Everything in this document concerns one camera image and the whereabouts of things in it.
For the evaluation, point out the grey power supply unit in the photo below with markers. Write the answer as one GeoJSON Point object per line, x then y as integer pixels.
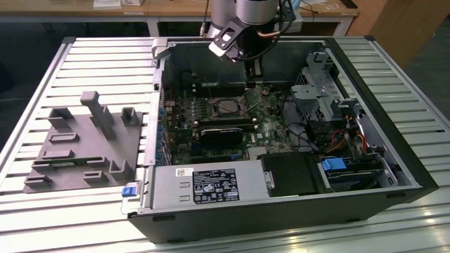
{"type": "Point", "coordinates": [169, 189]}

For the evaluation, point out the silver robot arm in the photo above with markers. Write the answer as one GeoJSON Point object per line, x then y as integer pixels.
{"type": "Point", "coordinates": [257, 11]}

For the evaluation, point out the CPU socket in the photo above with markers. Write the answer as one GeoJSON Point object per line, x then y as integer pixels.
{"type": "Point", "coordinates": [213, 109]}

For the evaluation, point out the black RAM slot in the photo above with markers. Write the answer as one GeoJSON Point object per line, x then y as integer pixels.
{"type": "Point", "coordinates": [225, 121]}
{"type": "Point", "coordinates": [226, 127]}

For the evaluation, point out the wooden desk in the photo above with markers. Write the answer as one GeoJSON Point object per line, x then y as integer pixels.
{"type": "Point", "coordinates": [106, 11]}

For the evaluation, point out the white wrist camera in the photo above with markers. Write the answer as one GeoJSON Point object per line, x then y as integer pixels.
{"type": "Point", "coordinates": [225, 44]}

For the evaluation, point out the white box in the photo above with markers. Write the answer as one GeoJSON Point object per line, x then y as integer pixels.
{"type": "Point", "coordinates": [133, 2]}
{"type": "Point", "coordinates": [106, 4]}

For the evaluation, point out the grey parts rack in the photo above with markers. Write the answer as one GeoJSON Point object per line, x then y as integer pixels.
{"type": "Point", "coordinates": [87, 147]}

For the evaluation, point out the wooden cabinet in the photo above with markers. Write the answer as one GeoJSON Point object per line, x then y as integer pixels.
{"type": "Point", "coordinates": [404, 26]}

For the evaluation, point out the black drive bay box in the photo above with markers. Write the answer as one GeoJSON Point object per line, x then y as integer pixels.
{"type": "Point", "coordinates": [292, 174]}

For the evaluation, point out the black open PC case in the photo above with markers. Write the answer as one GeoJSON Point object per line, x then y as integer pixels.
{"type": "Point", "coordinates": [246, 226]}

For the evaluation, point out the green motherboard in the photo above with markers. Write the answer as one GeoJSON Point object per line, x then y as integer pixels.
{"type": "Point", "coordinates": [270, 131]}

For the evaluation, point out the blue case latch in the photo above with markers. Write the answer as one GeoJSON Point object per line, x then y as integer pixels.
{"type": "Point", "coordinates": [129, 192]}

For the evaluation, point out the grey metal drive cage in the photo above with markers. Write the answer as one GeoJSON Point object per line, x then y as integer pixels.
{"type": "Point", "coordinates": [313, 92]}

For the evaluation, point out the hard disk in blue carrier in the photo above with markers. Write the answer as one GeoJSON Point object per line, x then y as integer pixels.
{"type": "Point", "coordinates": [334, 164]}

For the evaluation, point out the silver chipset heatsink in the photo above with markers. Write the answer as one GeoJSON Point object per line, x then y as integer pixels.
{"type": "Point", "coordinates": [257, 153]}

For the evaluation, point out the black graphics card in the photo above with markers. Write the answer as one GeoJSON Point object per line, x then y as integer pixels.
{"type": "Point", "coordinates": [222, 138]}

